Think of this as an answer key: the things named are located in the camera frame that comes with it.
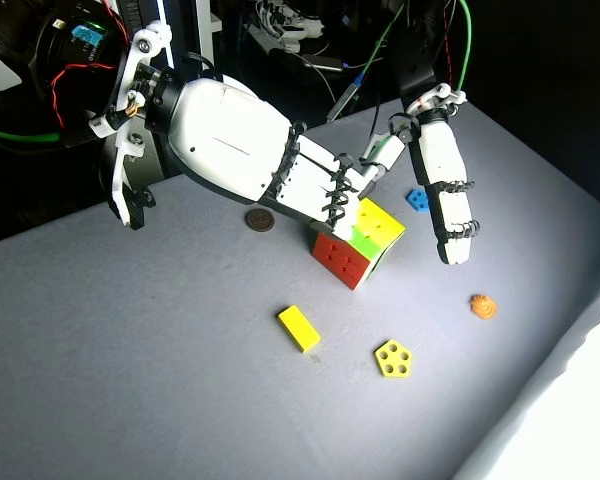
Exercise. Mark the orange swirl cookie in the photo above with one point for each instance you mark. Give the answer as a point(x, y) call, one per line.
point(484, 307)

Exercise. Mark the yellow pentagon block with holes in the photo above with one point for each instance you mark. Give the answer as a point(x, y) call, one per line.
point(382, 354)

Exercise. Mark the chocolate sandwich cookie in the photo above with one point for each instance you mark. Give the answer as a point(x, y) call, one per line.
point(260, 220)

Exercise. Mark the blue pentagon block with holes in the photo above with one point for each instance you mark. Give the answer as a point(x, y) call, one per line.
point(414, 204)

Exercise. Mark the spare white robot hand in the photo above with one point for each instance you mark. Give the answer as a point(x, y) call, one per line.
point(292, 25)

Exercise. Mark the yellow and blue puzzle cube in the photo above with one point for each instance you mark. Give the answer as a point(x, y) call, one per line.
point(340, 255)

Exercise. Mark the flat black device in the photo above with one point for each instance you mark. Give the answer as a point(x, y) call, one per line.
point(322, 63)

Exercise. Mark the grey table cloth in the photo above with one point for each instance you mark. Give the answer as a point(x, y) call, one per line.
point(180, 375)

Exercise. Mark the yellow rectangular block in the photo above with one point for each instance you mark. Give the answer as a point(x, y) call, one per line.
point(300, 330)

